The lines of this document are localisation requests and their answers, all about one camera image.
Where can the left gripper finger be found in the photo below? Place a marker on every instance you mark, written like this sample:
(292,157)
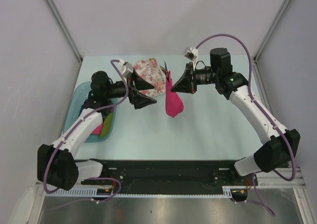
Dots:
(140,83)
(139,100)

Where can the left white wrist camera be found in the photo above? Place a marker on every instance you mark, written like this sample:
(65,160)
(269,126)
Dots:
(127,68)

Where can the iridescent rainbow spoon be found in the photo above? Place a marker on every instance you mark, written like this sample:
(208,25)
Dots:
(166,75)

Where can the teal translucent plastic bin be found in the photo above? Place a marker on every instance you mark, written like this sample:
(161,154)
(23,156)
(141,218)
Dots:
(76,106)

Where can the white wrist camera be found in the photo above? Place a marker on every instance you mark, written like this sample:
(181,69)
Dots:
(127,68)
(191,53)

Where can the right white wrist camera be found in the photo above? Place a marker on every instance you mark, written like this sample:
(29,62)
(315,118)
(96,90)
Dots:
(191,53)

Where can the floral rectangular tray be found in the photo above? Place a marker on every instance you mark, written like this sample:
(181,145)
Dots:
(150,71)

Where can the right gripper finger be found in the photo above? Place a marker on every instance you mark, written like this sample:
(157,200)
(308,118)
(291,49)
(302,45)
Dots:
(187,76)
(184,87)

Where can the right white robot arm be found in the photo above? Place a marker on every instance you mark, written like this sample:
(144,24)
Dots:
(279,144)

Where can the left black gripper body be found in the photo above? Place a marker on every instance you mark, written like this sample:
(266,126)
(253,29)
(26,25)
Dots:
(118,90)

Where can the aluminium frame rail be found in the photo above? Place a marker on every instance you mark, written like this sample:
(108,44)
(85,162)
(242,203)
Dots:
(272,180)

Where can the white slotted cable duct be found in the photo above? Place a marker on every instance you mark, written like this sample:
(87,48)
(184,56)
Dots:
(89,192)

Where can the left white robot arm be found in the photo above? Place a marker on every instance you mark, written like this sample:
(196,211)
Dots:
(56,165)

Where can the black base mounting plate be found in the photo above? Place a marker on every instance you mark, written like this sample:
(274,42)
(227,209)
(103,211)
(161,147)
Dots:
(171,177)

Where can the magenta paper napkin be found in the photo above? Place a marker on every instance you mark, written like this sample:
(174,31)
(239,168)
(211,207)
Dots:
(173,103)

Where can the olive green napkin bundle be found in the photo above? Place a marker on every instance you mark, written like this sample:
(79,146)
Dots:
(106,125)

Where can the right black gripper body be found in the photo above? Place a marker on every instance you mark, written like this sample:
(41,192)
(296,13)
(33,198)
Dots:
(203,77)

